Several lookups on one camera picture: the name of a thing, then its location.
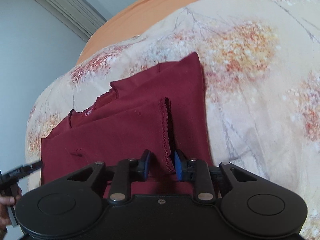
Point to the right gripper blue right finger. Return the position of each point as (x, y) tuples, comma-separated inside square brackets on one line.
[(185, 168)]

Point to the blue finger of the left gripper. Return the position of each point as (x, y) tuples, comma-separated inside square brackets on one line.
[(30, 168)]

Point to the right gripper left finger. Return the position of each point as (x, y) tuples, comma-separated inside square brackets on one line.
[(139, 168)]

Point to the dark red long-sleeve shirt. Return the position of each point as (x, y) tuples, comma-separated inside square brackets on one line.
[(160, 109)]

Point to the person's left hand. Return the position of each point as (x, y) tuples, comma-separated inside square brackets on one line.
[(5, 202)]

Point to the floral beige quilt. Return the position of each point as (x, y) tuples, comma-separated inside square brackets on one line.
[(261, 70)]

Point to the orange bed sheet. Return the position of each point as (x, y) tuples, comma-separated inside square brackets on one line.
[(131, 21)]

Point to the beige side curtain left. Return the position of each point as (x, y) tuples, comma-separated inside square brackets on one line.
[(77, 15)]

